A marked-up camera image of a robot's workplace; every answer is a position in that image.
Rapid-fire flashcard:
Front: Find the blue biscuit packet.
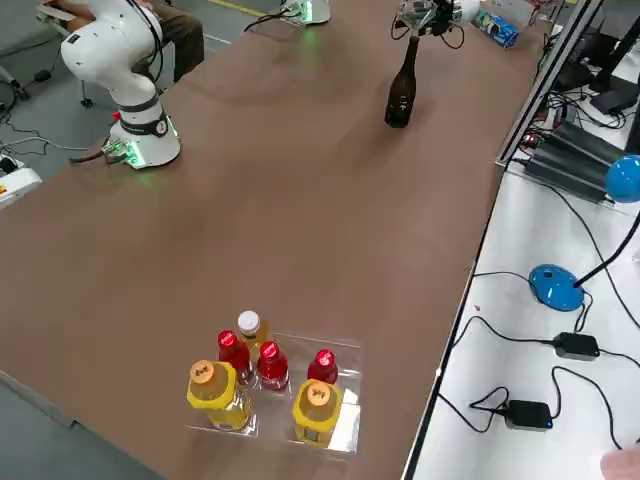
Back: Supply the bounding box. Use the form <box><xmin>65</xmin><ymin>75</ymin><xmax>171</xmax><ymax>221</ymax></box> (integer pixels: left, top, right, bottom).
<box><xmin>483</xmin><ymin>14</ymin><xmax>520</xmax><ymax>50</ymax></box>

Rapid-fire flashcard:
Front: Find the pale pink rounded object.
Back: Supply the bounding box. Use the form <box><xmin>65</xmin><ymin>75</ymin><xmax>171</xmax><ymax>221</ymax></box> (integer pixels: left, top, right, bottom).
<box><xmin>599</xmin><ymin>447</ymin><xmax>640</xmax><ymax>480</ymax></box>

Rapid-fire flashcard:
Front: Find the dark finned metal box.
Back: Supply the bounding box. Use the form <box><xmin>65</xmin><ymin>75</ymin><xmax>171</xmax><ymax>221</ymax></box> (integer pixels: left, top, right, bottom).
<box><xmin>523</xmin><ymin>119</ymin><xmax>627</xmax><ymax>205</ymax></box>

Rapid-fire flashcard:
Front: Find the teal snack packet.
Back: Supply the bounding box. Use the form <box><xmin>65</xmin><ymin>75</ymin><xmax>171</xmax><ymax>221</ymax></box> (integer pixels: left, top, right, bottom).
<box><xmin>473</xmin><ymin>10</ymin><xmax>501</xmax><ymax>32</ymax></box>

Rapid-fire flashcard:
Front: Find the red drink bottle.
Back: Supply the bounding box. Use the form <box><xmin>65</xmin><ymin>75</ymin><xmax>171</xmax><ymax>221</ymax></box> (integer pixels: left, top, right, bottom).
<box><xmin>255</xmin><ymin>340</ymin><xmax>291</xmax><ymax>394</ymax></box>
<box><xmin>306</xmin><ymin>348</ymin><xmax>340</xmax><ymax>386</ymax></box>
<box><xmin>217</xmin><ymin>329</ymin><xmax>253</xmax><ymax>386</ymax></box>

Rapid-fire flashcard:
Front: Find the white side desk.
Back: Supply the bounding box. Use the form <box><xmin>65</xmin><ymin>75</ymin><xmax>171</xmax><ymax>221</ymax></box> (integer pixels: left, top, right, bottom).
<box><xmin>402</xmin><ymin>164</ymin><xmax>640</xmax><ymax>480</ymax></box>

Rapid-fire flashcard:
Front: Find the green circuit board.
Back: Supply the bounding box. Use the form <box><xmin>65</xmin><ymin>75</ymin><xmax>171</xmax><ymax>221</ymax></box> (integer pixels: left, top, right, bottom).
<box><xmin>277</xmin><ymin>0</ymin><xmax>307</xmax><ymax>22</ymax></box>

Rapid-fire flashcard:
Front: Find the dark brown glass bottle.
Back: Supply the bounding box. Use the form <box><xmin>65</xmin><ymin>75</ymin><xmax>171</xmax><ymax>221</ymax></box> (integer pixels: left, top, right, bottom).
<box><xmin>383</xmin><ymin>35</ymin><xmax>421</xmax><ymax>129</ymax></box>

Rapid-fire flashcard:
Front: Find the office chair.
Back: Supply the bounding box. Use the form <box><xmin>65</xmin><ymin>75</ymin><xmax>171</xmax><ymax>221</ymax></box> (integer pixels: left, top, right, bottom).
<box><xmin>34</xmin><ymin>0</ymin><xmax>96</xmax><ymax>109</ymax></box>

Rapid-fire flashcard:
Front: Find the blue desk lamp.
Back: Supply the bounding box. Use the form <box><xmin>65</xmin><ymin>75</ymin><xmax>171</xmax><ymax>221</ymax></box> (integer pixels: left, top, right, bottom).
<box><xmin>528</xmin><ymin>153</ymin><xmax>640</xmax><ymax>313</ymax></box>

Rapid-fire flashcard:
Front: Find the white controller box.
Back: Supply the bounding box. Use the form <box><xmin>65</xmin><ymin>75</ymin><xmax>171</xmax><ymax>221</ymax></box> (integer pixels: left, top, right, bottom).
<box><xmin>0</xmin><ymin>167</ymin><xmax>44</xmax><ymax>210</ymax></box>

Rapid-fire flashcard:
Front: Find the black adapter cable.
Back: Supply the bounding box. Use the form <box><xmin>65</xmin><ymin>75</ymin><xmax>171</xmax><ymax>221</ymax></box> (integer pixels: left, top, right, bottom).
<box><xmin>437</xmin><ymin>385</ymin><xmax>512</xmax><ymax>434</ymax></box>
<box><xmin>437</xmin><ymin>314</ymin><xmax>557</xmax><ymax>381</ymax></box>
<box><xmin>549</xmin><ymin>366</ymin><xmax>626</xmax><ymax>451</ymax></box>

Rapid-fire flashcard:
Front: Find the clear acrylic bottle shelf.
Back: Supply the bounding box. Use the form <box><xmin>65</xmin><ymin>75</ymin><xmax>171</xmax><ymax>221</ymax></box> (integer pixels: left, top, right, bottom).
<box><xmin>183</xmin><ymin>327</ymin><xmax>363</xmax><ymax>455</ymax></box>

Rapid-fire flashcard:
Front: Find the white-capped yellow drink bottle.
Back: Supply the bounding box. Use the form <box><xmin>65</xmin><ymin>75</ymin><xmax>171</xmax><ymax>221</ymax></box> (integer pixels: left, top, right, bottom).
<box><xmin>236</xmin><ymin>309</ymin><xmax>272</xmax><ymax>357</ymax></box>

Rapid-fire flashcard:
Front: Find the person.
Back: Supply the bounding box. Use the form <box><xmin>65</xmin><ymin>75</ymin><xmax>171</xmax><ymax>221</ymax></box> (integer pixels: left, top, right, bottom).
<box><xmin>39</xmin><ymin>0</ymin><xmax>205</xmax><ymax>85</ymax></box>

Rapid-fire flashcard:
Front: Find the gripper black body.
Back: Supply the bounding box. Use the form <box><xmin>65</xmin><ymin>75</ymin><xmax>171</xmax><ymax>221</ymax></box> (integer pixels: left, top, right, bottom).
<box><xmin>424</xmin><ymin>0</ymin><xmax>459</xmax><ymax>35</ymax></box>

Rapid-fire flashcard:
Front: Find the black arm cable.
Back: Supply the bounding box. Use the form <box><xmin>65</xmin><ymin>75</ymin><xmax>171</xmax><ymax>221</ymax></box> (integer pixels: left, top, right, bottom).
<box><xmin>122</xmin><ymin>0</ymin><xmax>167</xmax><ymax>94</ymax></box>
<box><xmin>390</xmin><ymin>13</ymin><xmax>465</xmax><ymax>50</ymax></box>

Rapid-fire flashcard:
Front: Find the yellow bottle with orange lid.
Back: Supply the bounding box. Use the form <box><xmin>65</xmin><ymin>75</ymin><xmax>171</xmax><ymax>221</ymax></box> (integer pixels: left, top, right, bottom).
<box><xmin>291</xmin><ymin>378</ymin><xmax>345</xmax><ymax>447</ymax></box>
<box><xmin>185</xmin><ymin>358</ymin><xmax>255</xmax><ymax>432</ymax></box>

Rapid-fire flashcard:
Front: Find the black monitor stand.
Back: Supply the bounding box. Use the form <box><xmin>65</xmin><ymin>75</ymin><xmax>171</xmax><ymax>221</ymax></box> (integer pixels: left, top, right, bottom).
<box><xmin>589</xmin><ymin>19</ymin><xmax>640</xmax><ymax>117</ymax></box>

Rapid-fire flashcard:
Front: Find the black power adapter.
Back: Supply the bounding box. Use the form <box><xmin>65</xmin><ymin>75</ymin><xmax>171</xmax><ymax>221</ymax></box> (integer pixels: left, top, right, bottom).
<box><xmin>553</xmin><ymin>331</ymin><xmax>601</xmax><ymax>362</ymax></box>
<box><xmin>503</xmin><ymin>399</ymin><xmax>554</xmax><ymax>432</ymax></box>

